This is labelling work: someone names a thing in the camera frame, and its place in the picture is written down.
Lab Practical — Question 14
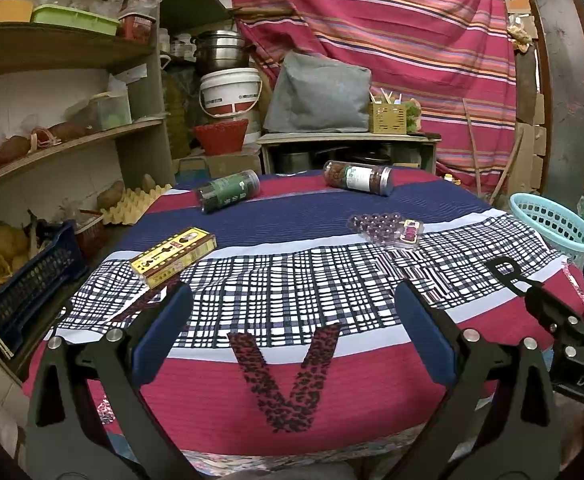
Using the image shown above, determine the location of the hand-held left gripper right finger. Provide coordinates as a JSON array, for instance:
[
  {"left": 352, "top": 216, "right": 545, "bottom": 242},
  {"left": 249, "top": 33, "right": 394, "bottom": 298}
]
[{"left": 372, "top": 277, "right": 563, "bottom": 480}]

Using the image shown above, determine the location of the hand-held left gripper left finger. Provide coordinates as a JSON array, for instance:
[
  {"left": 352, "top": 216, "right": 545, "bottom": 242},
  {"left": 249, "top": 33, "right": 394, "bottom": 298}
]
[{"left": 26, "top": 281, "right": 208, "bottom": 480}]

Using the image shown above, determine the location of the light blue plastic basket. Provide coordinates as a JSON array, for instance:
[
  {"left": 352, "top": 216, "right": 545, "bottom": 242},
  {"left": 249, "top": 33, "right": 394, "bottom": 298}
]
[{"left": 509, "top": 192, "right": 584, "bottom": 268}]

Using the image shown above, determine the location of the clear plastic blister tray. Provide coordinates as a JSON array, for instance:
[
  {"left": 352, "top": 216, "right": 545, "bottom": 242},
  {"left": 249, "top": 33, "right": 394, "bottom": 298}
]
[{"left": 347, "top": 212, "right": 425, "bottom": 251}]

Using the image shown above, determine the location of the yellow printed box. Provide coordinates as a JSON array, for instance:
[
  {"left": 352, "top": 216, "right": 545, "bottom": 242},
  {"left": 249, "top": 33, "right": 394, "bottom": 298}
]
[{"left": 129, "top": 227, "right": 218, "bottom": 290}]

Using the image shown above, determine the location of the small red basket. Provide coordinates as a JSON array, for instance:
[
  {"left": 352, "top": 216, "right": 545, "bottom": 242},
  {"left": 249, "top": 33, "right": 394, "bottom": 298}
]
[{"left": 74, "top": 215, "right": 105, "bottom": 256}]

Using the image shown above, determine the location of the yellow egg carton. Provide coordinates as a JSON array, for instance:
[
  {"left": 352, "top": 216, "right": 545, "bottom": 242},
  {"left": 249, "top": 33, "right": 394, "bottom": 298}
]
[{"left": 101, "top": 184, "right": 173, "bottom": 226}]

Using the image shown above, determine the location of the dark blue crate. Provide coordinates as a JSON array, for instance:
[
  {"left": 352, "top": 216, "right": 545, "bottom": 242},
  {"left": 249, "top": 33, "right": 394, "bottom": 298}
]
[{"left": 0, "top": 220, "right": 88, "bottom": 356}]

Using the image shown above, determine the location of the wooden stick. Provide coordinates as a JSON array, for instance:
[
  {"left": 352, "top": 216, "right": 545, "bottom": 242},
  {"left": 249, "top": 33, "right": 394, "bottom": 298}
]
[{"left": 492, "top": 137, "right": 523, "bottom": 198}]

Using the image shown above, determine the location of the green jar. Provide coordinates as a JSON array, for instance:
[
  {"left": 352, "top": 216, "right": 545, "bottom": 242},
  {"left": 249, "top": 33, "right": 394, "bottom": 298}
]
[{"left": 196, "top": 169, "right": 261, "bottom": 215}]

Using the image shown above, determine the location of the clear jar white label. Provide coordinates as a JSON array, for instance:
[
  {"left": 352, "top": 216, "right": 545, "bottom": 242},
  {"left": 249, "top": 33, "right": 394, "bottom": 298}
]
[{"left": 323, "top": 160, "right": 394, "bottom": 197}]

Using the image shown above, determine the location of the grey metal door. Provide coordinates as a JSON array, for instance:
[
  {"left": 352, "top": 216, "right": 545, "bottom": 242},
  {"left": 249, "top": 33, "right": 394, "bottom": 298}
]
[{"left": 524, "top": 0, "right": 584, "bottom": 196}]

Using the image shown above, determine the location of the red plastic basin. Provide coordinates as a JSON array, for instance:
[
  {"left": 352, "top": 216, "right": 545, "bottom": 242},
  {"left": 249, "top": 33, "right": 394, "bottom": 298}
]
[{"left": 193, "top": 119, "right": 249, "bottom": 157}]

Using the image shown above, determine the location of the low cabinet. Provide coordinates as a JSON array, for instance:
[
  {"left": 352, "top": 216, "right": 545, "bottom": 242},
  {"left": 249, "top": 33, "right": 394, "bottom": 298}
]
[{"left": 257, "top": 131, "right": 443, "bottom": 176}]

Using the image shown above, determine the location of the yellow utensil holder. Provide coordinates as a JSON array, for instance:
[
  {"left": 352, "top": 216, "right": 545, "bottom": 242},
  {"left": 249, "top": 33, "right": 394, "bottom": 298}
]
[{"left": 369, "top": 101, "right": 407, "bottom": 135}]

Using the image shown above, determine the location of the sweet potato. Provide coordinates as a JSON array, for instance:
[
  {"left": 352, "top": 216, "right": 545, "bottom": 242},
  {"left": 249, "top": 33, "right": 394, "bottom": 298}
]
[
  {"left": 47, "top": 121, "right": 93, "bottom": 142},
  {"left": 0, "top": 135, "right": 32, "bottom": 161}
]

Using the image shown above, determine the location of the large oil bottle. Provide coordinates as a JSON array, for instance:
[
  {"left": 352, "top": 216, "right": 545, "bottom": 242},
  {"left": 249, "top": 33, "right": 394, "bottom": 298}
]
[{"left": 161, "top": 55, "right": 193, "bottom": 158}]

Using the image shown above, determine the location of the clear plastic container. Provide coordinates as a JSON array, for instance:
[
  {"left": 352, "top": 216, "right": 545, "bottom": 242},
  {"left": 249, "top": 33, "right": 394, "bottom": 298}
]
[{"left": 89, "top": 92, "right": 133, "bottom": 131}]

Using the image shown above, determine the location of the bundle of chopsticks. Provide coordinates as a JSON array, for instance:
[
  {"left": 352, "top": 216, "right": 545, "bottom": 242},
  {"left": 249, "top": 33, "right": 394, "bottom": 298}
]
[{"left": 370, "top": 87, "right": 404, "bottom": 107}]

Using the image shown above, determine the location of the white bucket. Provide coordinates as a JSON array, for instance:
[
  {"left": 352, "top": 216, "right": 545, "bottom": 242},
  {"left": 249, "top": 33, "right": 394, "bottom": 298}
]
[{"left": 199, "top": 67, "right": 263, "bottom": 120}]

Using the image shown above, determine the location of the grey pillow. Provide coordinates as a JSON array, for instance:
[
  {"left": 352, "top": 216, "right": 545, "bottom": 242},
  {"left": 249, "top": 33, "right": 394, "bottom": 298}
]
[{"left": 263, "top": 51, "right": 373, "bottom": 133}]

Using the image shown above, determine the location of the steel pot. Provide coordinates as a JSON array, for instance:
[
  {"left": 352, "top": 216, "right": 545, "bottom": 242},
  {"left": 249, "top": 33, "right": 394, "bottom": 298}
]
[{"left": 192, "top": 30, "right": 253, "bottom": 73}]

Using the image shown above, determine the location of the wooden shelf unit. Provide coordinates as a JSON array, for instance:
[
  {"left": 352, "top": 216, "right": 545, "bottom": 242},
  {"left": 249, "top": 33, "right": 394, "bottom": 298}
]
[{"left": 0, "top": 0, "right": 178, "bottom": 361}]

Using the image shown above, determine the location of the red striped curtain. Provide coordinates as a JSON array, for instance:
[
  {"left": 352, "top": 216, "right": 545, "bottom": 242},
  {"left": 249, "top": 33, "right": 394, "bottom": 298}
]
[{"left": 224, "top": 0, "right": 518, "bottom": 196}]

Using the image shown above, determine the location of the red crate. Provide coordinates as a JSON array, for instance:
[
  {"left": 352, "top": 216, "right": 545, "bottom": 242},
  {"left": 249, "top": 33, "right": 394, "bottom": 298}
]
[{"left": 119, "top": 0, "right": 158, "bottom": 41}]

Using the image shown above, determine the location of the green plastic tray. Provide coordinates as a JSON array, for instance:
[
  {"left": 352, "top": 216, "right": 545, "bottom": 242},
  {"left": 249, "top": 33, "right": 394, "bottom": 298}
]
[{"left": 31, "top": 4, "right": 122, "bottom": 36}]

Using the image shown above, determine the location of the orange box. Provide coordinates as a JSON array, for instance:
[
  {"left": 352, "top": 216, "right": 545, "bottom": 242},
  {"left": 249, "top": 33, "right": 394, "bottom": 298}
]
[{"left": 0, "top": 0, "right": 34, "bottom": 25}]

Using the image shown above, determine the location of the broom with wooden handle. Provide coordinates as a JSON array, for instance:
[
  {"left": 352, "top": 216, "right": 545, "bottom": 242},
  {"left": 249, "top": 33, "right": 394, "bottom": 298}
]
[{"left": 462, "top": 97, "right": 484, "bottom": 196}]

